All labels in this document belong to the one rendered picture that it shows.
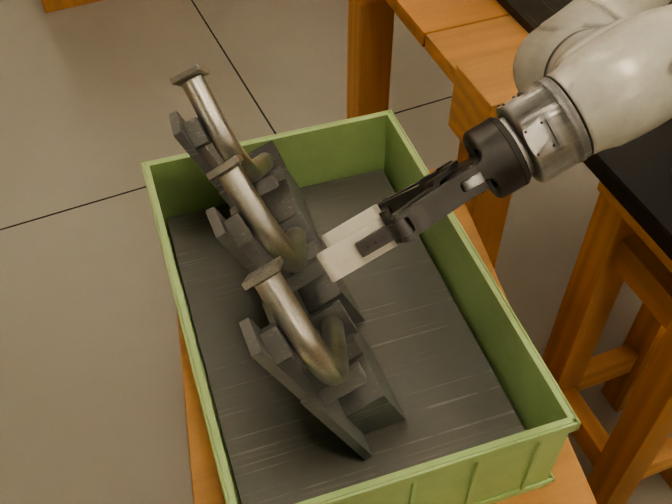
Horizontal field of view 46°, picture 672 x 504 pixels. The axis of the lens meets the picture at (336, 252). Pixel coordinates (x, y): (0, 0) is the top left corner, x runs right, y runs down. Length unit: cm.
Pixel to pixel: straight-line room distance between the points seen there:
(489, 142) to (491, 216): 93
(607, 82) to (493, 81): 76
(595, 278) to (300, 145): 62
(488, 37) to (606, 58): 91
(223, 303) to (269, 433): 23
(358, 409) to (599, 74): 49
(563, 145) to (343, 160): 65
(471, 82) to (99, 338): 127
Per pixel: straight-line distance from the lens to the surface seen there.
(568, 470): 115
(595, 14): 92
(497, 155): 76
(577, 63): 79
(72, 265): 248
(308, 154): 132
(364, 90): 213
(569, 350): 174
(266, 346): 80
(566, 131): 76
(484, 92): 149
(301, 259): 95
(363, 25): 201
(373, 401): 100
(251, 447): 106
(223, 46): 324
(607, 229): 149
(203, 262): 125
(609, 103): 77
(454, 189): 72
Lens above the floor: 178
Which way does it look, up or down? 48 degrees down
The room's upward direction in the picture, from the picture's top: straight up
